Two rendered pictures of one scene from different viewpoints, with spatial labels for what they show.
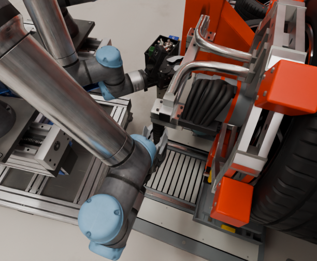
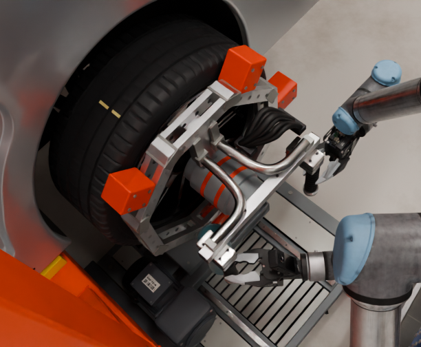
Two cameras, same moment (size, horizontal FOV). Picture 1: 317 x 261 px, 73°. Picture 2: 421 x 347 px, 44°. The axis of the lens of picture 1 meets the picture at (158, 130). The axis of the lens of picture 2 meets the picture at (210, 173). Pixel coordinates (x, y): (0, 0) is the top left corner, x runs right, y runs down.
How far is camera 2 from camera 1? 1.24 m
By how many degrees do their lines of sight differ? 55
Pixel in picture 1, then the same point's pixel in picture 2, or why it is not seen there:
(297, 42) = (203, 98)
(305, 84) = (244, 51)
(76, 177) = not seen: outside the picture
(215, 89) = (274, 113)
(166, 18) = not seen: outside the picture
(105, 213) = (383, 68)
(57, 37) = not seen: hidden behind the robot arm
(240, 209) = (279, 78)
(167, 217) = (299, 226)
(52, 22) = not seen: hidden behind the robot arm
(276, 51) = (226, 96)
